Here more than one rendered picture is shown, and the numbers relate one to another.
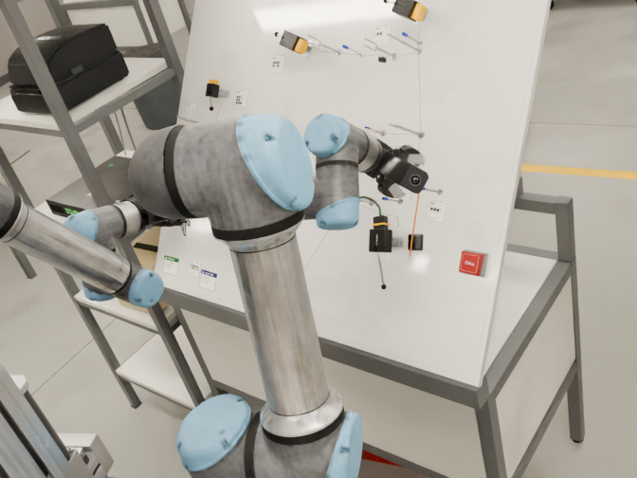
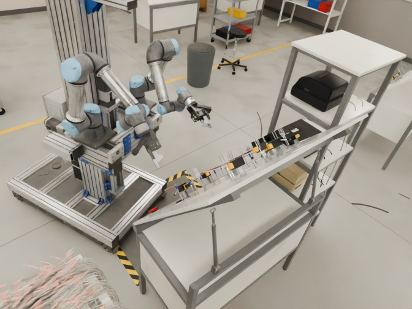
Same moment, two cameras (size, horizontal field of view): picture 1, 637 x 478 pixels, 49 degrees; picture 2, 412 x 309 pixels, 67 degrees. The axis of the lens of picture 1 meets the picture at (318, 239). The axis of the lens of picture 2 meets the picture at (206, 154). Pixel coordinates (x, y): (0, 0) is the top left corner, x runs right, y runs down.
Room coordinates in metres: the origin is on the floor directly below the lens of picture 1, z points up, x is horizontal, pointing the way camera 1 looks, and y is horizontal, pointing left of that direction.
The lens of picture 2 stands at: (1.54, -1.48, 2.55)
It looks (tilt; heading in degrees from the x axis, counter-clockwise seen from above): 40 degrees down; 91
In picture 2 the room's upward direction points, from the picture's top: 8 degrees clockwise
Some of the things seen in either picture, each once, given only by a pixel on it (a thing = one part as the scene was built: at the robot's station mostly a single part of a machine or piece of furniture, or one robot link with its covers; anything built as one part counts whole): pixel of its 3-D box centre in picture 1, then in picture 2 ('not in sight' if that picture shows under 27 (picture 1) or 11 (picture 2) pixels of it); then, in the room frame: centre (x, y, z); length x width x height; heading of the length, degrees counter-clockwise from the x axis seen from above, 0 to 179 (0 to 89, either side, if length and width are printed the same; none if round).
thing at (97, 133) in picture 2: not in sight; (93, 128); (0.73, 0.22, 1.21); 0.15 x 0.15 x 0.10
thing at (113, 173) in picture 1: (112, 190); (302, 137); (2.28, 0.65, 1.09); 0.35 x 0.33 x 0.07; 45
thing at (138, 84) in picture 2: not in sight; (137, 85); (0.91, 0.69, 1.33); 0.13 x 0.12 x 0.14; 43
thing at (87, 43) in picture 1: (63, 66); (319, 87); (2.25, 0.62, 1.56); 0.30 x 0.23 x 0.19; 136
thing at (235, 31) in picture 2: not in sight; (234, 51); (1.74, 4.18, 0.34); 0.58 x 0.55 x 0.69; 9
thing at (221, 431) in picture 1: (227, 449); (90, 114); (0.72, 0.22, 1.33); 0.13 x 0.12 x 0.14; 68
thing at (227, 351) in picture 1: (251, 358); not in sight; (1.76, 0.32, 0.60); 0.55 x 0.02 x 0.39; 45
